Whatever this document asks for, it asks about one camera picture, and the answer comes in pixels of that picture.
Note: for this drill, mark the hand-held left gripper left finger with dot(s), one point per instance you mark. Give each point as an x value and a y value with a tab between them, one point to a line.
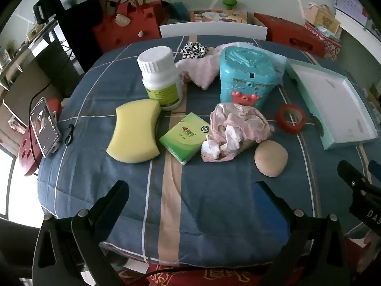
116	193

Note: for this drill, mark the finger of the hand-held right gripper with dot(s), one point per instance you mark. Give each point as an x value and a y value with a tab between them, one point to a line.
354	175
375	171

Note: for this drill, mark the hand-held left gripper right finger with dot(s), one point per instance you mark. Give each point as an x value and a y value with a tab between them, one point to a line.
268	198

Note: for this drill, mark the yellow sponge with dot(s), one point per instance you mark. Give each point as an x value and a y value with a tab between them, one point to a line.
134	131

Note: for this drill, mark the teal cardboard tray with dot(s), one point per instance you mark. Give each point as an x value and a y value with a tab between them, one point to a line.
327	104

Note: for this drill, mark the red tape roll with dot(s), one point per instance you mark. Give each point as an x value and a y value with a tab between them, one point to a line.
280	119

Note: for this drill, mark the green tissue packet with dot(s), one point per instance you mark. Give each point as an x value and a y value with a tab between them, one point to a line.
181	134

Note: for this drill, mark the teal plastic toy container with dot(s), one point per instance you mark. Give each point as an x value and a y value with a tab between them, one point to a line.
247	74

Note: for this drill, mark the pink fluffy cloth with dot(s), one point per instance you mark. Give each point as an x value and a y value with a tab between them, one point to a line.
202	71

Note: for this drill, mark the black and white scrunchie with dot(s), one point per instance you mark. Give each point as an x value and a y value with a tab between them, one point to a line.
192	50

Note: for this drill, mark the beige round foam pad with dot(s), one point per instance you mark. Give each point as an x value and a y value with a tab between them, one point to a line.
271	158

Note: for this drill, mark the blue plaid tablecloth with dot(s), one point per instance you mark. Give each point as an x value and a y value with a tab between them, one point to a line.
208	214

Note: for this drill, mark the black clip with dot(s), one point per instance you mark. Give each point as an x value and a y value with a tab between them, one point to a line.
68	140

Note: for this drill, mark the smartphone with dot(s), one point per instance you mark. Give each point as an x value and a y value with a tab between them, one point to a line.
44	125

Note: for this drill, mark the red printed cloth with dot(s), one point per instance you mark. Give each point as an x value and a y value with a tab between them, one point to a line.
178	278

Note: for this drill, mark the red patterned box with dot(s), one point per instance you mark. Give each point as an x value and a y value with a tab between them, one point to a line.
330	46

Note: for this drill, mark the white bottle with green label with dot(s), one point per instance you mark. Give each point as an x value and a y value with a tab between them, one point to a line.
157	68

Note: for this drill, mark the wooden shelf unit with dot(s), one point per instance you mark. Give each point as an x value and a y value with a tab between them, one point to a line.
20	95

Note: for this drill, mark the white desk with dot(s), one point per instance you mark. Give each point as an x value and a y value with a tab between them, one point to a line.
357	26

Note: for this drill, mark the light blue wipes packet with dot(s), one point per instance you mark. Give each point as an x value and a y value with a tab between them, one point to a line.
326	31

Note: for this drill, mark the yellow gift box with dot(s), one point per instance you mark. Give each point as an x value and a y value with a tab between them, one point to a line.
324	18

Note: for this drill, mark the red cardboard box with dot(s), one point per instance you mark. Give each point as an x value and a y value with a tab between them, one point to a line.
285	29

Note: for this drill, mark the red tote bag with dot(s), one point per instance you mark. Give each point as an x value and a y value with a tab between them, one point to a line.
131	23

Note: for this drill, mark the white chair back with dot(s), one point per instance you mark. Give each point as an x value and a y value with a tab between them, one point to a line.
208	29

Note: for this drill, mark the colourful toy box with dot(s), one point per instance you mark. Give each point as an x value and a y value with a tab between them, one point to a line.
214	16

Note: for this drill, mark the teal fluffy bundle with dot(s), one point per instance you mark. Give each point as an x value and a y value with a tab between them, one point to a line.
180	12

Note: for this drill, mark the green toy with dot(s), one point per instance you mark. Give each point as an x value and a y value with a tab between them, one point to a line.
229	3

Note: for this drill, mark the black appliance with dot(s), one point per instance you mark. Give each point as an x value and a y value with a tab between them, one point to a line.
47	3

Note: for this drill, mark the wall calendar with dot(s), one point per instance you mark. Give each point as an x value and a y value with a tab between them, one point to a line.
348	0

